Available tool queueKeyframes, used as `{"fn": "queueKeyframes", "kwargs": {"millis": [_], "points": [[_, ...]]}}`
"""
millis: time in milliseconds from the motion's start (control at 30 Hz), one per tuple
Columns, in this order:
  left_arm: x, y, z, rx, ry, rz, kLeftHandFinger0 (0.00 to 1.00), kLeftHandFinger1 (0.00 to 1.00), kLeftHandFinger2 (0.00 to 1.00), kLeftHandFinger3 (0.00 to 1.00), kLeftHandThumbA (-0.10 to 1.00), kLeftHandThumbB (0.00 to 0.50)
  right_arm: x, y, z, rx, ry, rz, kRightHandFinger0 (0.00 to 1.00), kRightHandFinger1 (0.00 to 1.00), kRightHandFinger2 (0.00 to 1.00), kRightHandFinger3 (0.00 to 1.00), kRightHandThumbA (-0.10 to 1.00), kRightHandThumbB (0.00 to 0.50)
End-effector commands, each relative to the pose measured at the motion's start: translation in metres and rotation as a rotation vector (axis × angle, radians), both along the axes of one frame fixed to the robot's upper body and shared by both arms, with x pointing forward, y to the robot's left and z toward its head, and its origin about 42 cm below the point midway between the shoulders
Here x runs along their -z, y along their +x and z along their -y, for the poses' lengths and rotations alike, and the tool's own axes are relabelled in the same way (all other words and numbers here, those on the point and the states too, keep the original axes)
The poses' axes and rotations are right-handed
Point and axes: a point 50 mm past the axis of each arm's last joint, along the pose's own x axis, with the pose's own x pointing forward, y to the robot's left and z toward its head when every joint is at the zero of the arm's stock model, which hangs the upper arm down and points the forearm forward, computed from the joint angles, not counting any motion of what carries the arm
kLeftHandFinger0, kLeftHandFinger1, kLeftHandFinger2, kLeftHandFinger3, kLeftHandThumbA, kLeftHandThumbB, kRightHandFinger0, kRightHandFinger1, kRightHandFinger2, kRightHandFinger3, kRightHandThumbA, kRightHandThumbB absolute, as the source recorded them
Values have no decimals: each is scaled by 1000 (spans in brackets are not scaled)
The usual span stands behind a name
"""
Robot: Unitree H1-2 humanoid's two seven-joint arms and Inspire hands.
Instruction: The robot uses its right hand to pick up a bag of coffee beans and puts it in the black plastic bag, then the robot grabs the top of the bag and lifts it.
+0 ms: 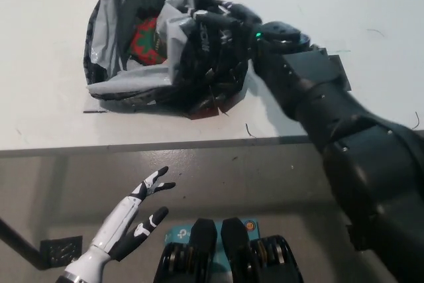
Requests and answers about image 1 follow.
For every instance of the black slanted metal bar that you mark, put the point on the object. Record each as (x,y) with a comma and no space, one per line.
(23,246)

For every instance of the thin black tape strip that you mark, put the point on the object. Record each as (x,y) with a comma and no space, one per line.
(94,111)

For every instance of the dark right robot hand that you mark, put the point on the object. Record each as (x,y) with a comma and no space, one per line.
(232,28)

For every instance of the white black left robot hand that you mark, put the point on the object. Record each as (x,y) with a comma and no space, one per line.
(116,226)

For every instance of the black plastic bag grey lining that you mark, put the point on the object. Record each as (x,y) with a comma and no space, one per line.
(109,31)

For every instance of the red green patterned cloth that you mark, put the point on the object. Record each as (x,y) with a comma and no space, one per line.
(144,41)

